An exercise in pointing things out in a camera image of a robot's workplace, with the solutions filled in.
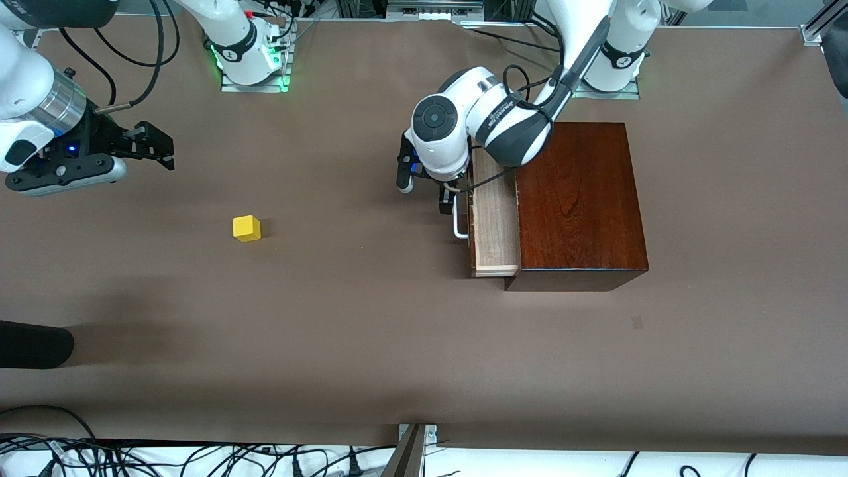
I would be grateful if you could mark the yellow block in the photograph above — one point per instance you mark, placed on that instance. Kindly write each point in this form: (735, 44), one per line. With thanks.
(246, 228)

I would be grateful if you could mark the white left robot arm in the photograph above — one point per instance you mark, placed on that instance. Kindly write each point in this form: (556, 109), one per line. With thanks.
(447, 156)

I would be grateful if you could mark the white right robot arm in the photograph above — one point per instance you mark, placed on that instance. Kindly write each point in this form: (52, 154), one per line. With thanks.
(20, 73)

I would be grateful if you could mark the dark wooden cabinet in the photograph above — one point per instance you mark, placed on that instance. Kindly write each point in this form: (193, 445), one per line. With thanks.
(583, 218)

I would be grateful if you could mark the brown paper table cover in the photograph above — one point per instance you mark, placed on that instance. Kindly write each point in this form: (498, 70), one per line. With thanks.
(331, 331)

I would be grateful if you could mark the black foam cylinder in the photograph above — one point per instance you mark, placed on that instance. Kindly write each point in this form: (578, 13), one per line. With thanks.
(33, 344)

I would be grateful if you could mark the aluminium profile bar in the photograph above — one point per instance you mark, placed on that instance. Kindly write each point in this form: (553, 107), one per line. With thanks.
(407, 457)

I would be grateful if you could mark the aluminium corner profile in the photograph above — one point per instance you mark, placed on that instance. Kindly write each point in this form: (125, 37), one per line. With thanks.
(811, 33)

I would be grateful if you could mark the black rounded object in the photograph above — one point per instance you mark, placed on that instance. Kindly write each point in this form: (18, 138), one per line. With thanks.
(840, 59)

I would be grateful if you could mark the thin aluminium rail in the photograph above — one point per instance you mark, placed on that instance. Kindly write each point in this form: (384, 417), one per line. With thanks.
(30, 36)

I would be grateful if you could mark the aluminium frame rail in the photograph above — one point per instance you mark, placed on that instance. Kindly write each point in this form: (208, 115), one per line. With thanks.
(430, 8)

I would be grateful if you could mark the black frame post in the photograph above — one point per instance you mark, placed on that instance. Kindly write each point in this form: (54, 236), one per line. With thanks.
(510, 10)

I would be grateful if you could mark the small aluminium bracket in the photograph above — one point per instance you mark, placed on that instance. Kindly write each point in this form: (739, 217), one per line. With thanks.
(430, 432)

